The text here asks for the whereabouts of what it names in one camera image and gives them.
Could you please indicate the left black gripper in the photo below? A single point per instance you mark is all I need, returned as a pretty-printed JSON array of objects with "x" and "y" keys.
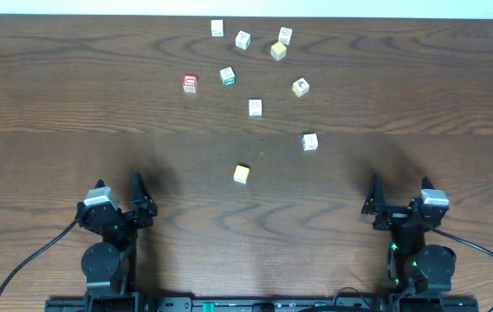
[{"x": 123, "y": 216}]

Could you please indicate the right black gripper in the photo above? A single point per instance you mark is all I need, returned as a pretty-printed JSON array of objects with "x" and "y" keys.
[{"x": 376, "y": 204}]

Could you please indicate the white block blue edge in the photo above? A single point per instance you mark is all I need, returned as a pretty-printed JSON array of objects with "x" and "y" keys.
[{"x": 309, "y": 141}]

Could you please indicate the acorn picture wooden block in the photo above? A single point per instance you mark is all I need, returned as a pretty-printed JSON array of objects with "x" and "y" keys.
[{"x": 300, "y": 87}]

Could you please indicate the white block red bug drawing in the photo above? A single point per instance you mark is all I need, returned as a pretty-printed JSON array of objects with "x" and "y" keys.
[{"x": 255, "y": 107}]

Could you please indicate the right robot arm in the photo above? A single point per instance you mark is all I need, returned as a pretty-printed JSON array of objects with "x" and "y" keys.
[{"x": 411, "y": 262}]

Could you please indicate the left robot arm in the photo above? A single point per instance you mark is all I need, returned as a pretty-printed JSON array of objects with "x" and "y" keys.
[{"x": 110, "y": 265}]

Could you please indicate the plain yellow wooden block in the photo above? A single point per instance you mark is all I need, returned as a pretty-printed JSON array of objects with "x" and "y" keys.
[{"x": 241, "y": 174}]

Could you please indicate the red letter wooden block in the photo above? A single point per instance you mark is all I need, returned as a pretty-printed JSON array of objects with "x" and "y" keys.
[{"x": 190, "y": 83}]

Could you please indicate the green letter wooden block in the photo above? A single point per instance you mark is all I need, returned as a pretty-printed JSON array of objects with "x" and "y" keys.
[{"x": 227, "y": 76}]

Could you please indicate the yellow top wooden block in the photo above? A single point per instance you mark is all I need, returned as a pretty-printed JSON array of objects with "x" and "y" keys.
[{"x": 278, "y": 51}]

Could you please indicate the white block top left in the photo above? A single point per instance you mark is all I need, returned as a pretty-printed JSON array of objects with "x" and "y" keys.
[{"x": 217, "y": 28}]

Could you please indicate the white block black drawing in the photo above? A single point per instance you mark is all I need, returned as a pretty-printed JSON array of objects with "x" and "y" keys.
[{"x": 243, "y": 40}]

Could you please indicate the white block top right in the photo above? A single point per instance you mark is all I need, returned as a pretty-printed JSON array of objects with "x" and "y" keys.
[{"x": 285, "y": 35}]

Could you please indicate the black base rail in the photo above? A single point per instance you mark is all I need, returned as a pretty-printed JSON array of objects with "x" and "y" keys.
[{"x": 186, "y": 304}]

